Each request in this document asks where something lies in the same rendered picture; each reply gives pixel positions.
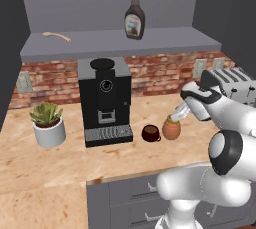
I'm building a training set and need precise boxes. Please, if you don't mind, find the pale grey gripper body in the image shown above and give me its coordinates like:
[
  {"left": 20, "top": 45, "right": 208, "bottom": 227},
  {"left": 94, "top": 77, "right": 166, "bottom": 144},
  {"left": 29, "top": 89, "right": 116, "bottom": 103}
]
[{"left": 169, "top": 101, "right": 192, "bottom": 123}]

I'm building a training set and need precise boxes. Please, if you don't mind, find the orange honey bottle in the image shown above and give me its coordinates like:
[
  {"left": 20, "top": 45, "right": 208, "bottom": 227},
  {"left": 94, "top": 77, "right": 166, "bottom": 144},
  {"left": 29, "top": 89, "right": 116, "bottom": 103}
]
[{"left": 161, "top": 114, "right": 182, "bottom": 141}]

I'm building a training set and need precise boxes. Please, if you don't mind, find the dark red mug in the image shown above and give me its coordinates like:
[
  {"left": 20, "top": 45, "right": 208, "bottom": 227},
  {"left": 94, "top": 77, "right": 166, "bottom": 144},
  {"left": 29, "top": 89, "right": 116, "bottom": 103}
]
[{"left": 140, "top": 124, "right": 163, "bottom": 143}]

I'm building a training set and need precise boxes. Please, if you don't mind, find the brown syrup bottle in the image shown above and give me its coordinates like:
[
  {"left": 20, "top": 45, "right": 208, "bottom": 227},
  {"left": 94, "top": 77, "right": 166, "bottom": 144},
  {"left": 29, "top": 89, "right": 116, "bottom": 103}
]
[{"left": 124, "top": 0, "right": 146, "bottom": 41}]

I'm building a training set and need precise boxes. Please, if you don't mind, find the dark grey cabinet door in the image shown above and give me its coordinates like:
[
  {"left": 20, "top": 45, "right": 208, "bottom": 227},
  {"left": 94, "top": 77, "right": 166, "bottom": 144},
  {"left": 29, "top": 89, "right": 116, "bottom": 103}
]
[
  {"left": 0, "top": 0, "right": 32, "bottom": 133},
  {"left": 220, "top": 0, "right": 256, "bottom": 73}
]

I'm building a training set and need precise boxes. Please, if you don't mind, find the silver toaster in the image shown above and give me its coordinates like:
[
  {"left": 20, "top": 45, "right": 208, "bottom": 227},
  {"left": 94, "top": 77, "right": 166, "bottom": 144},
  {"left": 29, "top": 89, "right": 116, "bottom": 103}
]
[{"left": 199, "top": 66, "right": 256, "bottom": 108}]

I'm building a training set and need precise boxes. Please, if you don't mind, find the black coffee machine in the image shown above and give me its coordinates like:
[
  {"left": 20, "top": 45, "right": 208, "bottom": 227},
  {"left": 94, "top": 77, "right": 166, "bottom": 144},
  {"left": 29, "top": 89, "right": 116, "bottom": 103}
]
[{"left": 77, "top": 56, "right": 135, "bottom": 149}]

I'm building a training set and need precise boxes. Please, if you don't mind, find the grey drawer front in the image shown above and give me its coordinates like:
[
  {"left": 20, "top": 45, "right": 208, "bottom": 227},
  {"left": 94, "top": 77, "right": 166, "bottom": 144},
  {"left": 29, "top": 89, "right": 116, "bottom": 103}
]
[
  {"left": 129, "top": 174, "right": 162, "bottom": 201},
  {"left": 109, "top": 200, "right": 172, "bottom": 229}
]

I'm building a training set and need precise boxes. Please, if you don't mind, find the succulent in white pot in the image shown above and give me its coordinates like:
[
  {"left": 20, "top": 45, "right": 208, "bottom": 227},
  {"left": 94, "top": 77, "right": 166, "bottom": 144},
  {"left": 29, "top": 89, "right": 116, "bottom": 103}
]
[{"left": 29, "top": 101, "right": 67, "bottom": 150}]

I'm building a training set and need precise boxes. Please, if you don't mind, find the wooden spoon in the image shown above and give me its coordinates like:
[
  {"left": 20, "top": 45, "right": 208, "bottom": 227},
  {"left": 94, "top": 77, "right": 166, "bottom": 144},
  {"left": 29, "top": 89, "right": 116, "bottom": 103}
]
[{"left": 42, "top": 31, "right": 72, "bottom": 43}]

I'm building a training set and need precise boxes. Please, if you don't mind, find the grey wall outlet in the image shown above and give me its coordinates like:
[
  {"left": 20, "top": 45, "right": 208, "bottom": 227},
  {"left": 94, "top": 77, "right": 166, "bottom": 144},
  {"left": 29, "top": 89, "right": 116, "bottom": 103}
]
[
  {"left": 193, "top": 58, "right": 208, "bottom": 79},
  {"left": 16, "top": 70, "right": 34, "bottom": 94},
  {"left": 212, "top": 57, "right": 226, "bottom": 71}
]

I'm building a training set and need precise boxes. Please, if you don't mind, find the silver drawer handle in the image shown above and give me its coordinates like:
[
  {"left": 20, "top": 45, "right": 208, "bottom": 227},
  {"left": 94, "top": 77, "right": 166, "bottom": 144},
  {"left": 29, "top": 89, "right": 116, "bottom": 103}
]
[
  {"left": 143, "top": 212, "right": 164, "bottom": 222},
  {"left": 146, "top": 182, "right": 158, "bottom": 193},
  {"left": 205, "top": 204, "right": 218, "bottom": 218}
]

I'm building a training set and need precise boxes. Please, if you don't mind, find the grey open wall cabinet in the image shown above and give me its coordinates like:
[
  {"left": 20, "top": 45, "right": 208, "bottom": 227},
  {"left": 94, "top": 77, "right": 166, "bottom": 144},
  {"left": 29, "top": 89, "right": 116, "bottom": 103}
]
[{"left": 18, "top": 0, "right": 240, "bottom": 64}]

